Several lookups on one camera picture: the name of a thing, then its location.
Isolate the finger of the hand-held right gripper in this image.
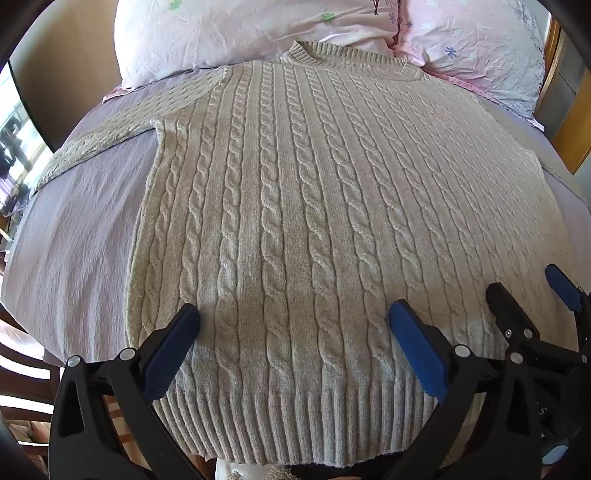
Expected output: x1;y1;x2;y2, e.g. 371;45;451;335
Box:
545;264;591;320
486;282;591;370

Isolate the white floral pillow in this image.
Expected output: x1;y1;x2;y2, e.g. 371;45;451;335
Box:
113;0;403;89

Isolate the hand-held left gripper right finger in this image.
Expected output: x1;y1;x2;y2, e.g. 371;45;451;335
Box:
388;299;549;480

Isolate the window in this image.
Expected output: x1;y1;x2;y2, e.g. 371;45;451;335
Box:
0;62;52;220

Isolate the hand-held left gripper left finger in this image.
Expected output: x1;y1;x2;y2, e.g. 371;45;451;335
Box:
48;302;202;480

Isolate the wooden headboard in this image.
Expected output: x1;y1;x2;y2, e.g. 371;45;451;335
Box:
536;18;591;176

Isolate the pink floral pillow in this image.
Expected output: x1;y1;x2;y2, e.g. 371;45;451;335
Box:
396;0;548;126

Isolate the lilac bed sheet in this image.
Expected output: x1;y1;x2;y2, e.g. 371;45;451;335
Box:
0;69;591;370

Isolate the dark wooden slatted furniture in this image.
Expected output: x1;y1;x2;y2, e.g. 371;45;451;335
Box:
0;302;63;480

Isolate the white fluffy cloth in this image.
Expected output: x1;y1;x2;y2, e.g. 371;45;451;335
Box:
215;459;302;480

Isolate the beige cable knit sweater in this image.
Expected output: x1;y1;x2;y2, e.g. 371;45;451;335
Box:
34;41;581;465

